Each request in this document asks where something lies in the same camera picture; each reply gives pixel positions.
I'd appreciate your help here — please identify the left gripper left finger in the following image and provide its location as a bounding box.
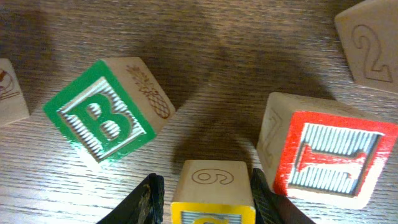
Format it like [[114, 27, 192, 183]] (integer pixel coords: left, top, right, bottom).
[[98, 173, 165, 224]]

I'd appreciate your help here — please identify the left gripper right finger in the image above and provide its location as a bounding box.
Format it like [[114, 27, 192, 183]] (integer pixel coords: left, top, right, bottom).
[[250, 168, 315, 224]]

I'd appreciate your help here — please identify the yellow S block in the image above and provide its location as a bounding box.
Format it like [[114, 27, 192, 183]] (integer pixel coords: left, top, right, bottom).
[[170, 160, 256, 224], [1, 58, 30, 126]]

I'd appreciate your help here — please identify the red I block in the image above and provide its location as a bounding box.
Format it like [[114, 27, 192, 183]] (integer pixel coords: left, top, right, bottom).
[[257, 92, 397, 209]]

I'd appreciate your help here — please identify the green B block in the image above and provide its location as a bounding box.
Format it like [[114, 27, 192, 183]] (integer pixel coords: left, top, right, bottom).
[[44, 57, 175, 166]]

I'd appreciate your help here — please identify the red K block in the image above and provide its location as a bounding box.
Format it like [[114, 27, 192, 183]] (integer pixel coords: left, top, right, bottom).
[[335, 0, 397, 93]]

